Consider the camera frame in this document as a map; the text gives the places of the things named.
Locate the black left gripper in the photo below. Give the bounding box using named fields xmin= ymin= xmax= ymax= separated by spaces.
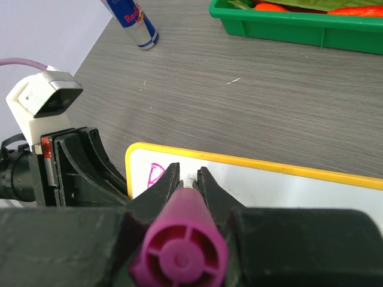
xmin=1 ymin=127 xmax=180 ymax=286

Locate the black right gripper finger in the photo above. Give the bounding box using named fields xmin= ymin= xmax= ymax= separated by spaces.
xmin=196 ymin=167 xmax=382 ymax=286

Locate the yellow framed whiteboard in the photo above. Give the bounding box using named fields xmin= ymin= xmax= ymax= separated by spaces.
xmin=125 ymin=142 xmax=382 ymax=221

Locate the pink capped marker pen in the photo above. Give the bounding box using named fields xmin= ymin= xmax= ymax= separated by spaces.
xmin=129 ymin=179 xmax=229 ymax=286

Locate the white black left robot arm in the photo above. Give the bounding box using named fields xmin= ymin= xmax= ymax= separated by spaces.
xmin=1 ymin=127 xmax=129 ymax=207

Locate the red bull drink can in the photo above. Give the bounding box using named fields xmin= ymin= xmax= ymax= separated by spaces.
xmin=101 ymin=0 xmax=159 ymax=50

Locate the green plastic vegetable tray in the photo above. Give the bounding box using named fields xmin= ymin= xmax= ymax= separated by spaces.
xmin=209 ymin=1 xmax=382 ymax=55

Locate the orange carrot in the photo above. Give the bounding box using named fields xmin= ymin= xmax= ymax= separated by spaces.
xmin=254 ymin=2 xmax=289 ymax=12

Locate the red chili pepper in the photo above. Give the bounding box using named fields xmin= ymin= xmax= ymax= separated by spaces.
xmin=327 ymin=5 xmax=383 ymax=18

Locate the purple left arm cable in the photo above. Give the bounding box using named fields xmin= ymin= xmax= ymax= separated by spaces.
xmin=0 ymin=57 xmax=48 ymax=72

